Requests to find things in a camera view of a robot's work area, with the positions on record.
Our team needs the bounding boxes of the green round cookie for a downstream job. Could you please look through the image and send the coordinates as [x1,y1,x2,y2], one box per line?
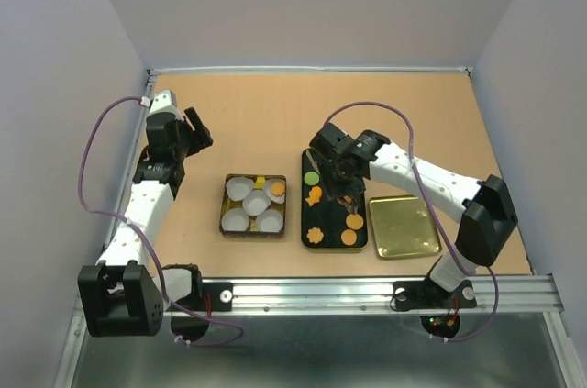
[304,171,320,186]

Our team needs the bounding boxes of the orange fish cookie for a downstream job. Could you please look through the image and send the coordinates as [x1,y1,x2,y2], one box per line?
[305,185,323,207]

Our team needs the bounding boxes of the orange flower cookie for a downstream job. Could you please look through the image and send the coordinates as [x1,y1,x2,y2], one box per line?
[306,227,324,245]
[271,181,286,196]

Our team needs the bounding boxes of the orange flower cookie bottom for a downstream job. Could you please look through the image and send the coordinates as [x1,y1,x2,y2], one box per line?
[306,227,324,245]

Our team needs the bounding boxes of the metal tongs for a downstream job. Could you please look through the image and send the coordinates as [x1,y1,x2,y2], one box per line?
[305,148,365,214]

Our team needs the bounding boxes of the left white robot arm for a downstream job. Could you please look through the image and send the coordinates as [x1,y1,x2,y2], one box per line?
[78,107,213,338]

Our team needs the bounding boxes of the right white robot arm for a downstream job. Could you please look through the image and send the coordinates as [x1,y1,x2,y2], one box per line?
[309,123,518,305]

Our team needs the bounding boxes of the orange swirl cookie right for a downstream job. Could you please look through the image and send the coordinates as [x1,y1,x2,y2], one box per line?
[337,196,354,205]

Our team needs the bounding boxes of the white paper cup top-left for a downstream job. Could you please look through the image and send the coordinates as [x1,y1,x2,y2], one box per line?
[226,176,255,202]

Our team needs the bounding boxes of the round orange cookie upper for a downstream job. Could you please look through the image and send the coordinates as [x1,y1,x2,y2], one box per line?
[345,214,364,231]

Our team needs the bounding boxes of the round orange cookie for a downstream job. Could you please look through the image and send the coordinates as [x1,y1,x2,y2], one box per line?
[345,214,364,231]
[340,229,358,247]

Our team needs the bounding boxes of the black tray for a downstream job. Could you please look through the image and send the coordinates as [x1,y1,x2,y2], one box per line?
[300,150,369,251]

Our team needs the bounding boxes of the round orange cookie lower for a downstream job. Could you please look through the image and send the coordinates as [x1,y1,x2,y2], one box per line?
[340,229,358,247]

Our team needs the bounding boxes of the white paper cup top-right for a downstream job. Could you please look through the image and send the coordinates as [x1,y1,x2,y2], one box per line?
[262,178,286,204]

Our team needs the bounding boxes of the white paper cup centre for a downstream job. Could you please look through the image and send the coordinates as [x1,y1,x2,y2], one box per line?
[242,190,271,216]

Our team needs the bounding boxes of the gold cookie tin box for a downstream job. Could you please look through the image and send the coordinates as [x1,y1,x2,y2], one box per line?
[218,173,288,239]

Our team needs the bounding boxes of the white paper cup bottom-left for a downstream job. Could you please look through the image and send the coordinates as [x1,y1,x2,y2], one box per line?
[221,208,249,232]

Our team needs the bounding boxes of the gold tin lid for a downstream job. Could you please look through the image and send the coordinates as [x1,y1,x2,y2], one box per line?
[369,195,442,260]

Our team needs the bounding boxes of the white paper cup bottom-right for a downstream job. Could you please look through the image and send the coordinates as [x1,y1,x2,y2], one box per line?
[255,209,284,233]

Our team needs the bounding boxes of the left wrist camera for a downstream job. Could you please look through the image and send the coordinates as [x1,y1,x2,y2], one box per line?
[149,90,180,116]

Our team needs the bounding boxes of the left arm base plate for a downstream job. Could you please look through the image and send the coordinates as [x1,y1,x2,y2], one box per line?
[178,282,234,314]

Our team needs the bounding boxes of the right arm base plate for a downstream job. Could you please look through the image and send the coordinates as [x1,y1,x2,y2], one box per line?
[390,280,477,312]

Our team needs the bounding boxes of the aluminium rail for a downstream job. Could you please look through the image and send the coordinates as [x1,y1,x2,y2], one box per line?
[72,272,565,316]

